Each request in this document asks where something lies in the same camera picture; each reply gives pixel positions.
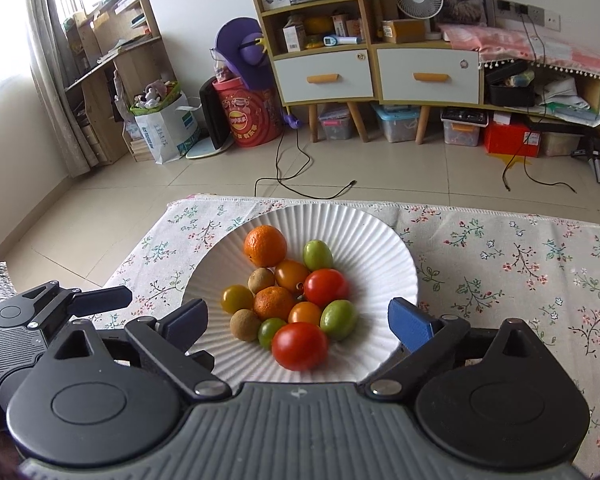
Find yellow orange small tomato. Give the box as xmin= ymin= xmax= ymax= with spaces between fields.
xmin=220 ymin=284 xmax=253 ymax=315

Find brown longan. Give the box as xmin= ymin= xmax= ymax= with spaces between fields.
xmin=230 ymin=309 xmax=261 ymax=342
xmin=247 ymin=268 xmax=276 ymax=295
xmin=320 ymin=299 xmax=358 ymax=341

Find green tomato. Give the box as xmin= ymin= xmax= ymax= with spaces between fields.
xmin=258 ymin=318 xmax=286 ymax=351
xmin=303 ymin=240 xmax=334 ymax=271

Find large orange mandarin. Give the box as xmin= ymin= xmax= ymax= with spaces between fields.
xmin=242 ymin=226 xmax=287 ymax=268

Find big red tomato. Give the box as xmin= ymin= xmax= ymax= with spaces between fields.
xmin=271 ymin=323 xmax=328 ymax=372

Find floral tablecloth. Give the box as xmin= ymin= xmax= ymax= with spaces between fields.
xmin=94 ymin=195 xmax=600 ymax=476

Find grey curtain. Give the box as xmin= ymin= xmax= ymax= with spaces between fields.
xmin=24 ymin=0 xmax=98 ymax=178

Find small mandarin in plate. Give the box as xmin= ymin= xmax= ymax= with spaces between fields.
xmin=253 ymin=286 xmax=296 ymax=321

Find white paper shopping bag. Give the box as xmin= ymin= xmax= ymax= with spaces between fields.
xmin=130 ymin=80 xmax=200 ymax=165

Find orange tomato in plate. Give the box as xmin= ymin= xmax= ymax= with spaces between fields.
xmin=274 ymin=259 xmax=311 ymax=295

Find white ribbed plate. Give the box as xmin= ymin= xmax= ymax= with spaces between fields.
xmin=185 ymin=203 xmax=418 ymax=387

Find wooden bookshelf by window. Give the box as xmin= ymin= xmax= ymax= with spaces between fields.
xmin=65 ymin=0 xmax=175 ymax=166

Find red printed bucket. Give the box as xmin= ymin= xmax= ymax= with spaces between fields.
xmin=212 ymin=77 xmax=283 ymax=148

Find red box on floor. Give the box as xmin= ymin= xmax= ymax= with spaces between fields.
xmin=484 ymin=122 xmax=541 ymax=157

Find clear storage bin middle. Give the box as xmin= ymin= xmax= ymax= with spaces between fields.
xmin=372 ymin=103 xmax=420 ymax=143

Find clear storage bin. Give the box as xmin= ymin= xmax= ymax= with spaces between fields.
xmin=372 ymin=103 xmax=420 ymax=143
xmin=318 ymin=103 xmax=353 ymax=141

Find purple plush toy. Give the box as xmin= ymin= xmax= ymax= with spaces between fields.
xmin=212 ymin=16 xmax=304 ymax=131

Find clear storage bin left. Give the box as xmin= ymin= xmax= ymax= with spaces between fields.
xmin=318 ymin=103 xmax=353 ymax=141

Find pink cloth on shelf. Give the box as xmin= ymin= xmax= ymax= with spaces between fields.
xmin=440 ymin=24 xmax=600 ymax=79

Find wooden cabinet white drawers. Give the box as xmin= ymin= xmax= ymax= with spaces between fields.
xmin=244 ymin=0 xmax=600 ymax=146

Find black floor cable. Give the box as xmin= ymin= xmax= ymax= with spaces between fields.
xmin=253 ymin=127 xmax=358 ymax=201

